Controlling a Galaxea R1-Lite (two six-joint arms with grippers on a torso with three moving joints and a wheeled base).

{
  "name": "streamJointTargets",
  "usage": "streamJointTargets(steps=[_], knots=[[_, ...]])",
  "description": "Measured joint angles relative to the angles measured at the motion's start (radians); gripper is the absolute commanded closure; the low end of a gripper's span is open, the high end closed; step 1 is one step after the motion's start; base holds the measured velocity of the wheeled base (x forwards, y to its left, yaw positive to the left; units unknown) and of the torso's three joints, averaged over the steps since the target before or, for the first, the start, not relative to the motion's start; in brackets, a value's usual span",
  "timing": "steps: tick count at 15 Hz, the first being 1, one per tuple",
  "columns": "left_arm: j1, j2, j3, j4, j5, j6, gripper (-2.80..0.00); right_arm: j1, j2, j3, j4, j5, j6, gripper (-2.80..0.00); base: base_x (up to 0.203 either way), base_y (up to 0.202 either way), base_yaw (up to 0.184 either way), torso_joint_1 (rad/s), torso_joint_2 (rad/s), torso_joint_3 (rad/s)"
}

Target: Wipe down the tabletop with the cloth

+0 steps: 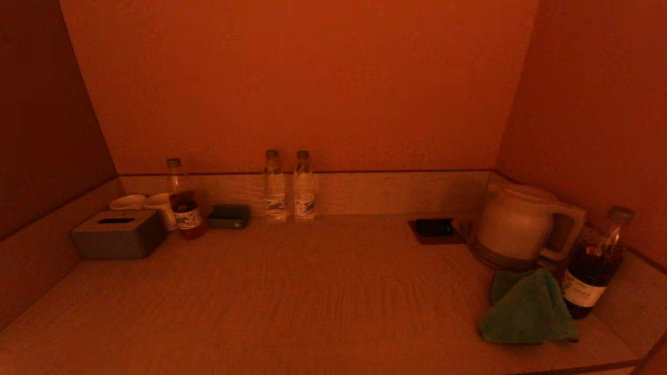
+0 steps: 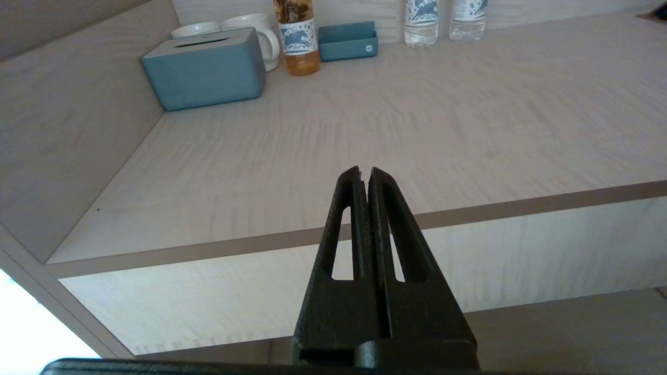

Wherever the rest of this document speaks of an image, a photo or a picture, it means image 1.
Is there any teal tissue box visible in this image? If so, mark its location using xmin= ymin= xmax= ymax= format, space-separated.
xmin=70 ymin=210 xmax=167 ymax=260

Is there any clear water bottle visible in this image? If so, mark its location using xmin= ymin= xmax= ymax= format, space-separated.
xmin=264 ymin=149 xmax=288 ymax=223
xmin=293 ymin=150 xmax=316 ymax=222

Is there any black pop-up power socket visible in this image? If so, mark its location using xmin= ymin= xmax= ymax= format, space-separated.
xmin=408 ymin=218 xmax=466 ymax=245

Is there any dark tea bottle white label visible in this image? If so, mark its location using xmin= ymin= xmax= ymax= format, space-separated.
xmin=562 ymin=205 xmax=636 ymax=320

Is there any white ceramic mug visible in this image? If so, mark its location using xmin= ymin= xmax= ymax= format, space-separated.
xmin=109 ymin=194 xmax=147 ymax=211
xmin=144 ymin=193 xmax=178 ymax=231

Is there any amber tea bottle blue label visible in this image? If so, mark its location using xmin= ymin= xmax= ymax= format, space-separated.
xmin=166 ymin=158 xmax=207 ymax=240

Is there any cream electric kettle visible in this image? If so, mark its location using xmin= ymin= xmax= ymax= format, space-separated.
xmin=466 ymin=182 xmax=588 ymax=271

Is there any small teal tray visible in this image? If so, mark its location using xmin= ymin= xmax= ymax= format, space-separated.
xmin=207 ymin=204 xmax=250 ymax=230

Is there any teal microfibre cloth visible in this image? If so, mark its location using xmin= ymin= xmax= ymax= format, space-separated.
xmin=478 ymin=268 xmax=580 ymax=345

